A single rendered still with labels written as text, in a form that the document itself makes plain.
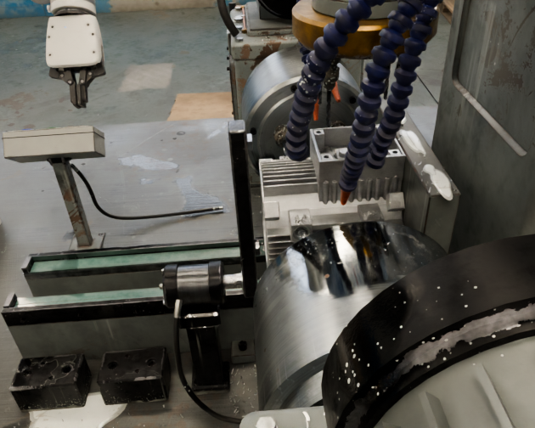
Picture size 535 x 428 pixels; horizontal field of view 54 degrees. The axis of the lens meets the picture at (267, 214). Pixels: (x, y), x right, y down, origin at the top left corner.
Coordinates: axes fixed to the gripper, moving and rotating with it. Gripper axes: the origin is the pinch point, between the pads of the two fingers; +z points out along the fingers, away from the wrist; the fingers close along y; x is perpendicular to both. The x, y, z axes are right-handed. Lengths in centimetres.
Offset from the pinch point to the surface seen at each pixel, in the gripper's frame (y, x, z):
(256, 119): 33.8, -6.2, 8.1
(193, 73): -8, 314, -101
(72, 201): -4.5, 5.9, 19.8
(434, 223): 55, -35, 29
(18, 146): -10.6, -3.5, 9.5
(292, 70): 41.1, -7.1, -0.2
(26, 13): -202, 475, -232
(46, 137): -5.4, -3.6, 8.2
